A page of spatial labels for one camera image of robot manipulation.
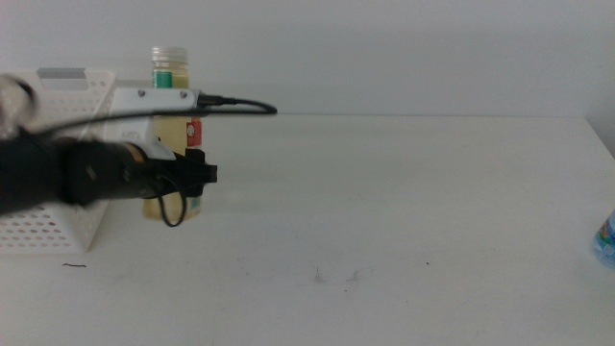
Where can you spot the clear water bottle blue cap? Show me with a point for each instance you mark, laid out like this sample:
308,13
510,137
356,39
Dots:
606,240

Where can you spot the white perforated plastic basket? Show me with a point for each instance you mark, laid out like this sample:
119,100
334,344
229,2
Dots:
72,230

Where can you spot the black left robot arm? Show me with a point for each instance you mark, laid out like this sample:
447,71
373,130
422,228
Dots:
38,168

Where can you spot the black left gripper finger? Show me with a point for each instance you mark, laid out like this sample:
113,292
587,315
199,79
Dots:
199,173

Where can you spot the thin black thread piece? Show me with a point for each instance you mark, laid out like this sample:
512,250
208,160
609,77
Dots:
74,264

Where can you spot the yellow liquid bottle white cap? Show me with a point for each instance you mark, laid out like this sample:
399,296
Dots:
170,60

